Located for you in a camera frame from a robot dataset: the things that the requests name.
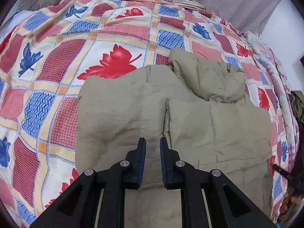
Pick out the olive green puffer jacket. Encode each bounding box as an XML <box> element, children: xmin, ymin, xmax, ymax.
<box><xmin>75</xmin><ymin>48</ymin><xmax>273</xmax><ymax>227</ymax></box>

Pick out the person right hand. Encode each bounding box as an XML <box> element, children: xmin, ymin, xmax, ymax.
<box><xmin>280</xmin><ymin>187</ymin><xmax>303</xmax><ymax>217</ymax></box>

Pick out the pink floral blanket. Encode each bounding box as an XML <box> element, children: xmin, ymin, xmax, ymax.
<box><xmin>243</xmin><ymin>30</ymin><xmax>300</xmax><ymax>148</ymax></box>

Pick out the olive green garment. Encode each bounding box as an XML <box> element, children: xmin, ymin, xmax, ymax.
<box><xmin>289</xmin><ymin>91</ymin><xmax>304</xmax><ymax>123</ymax></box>

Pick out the leaf patterned patchwork quilt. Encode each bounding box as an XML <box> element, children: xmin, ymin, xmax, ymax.
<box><xmin>1</xmin><ymin>0</ymin><xmax>297</xmax><ymax>227</ymax></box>

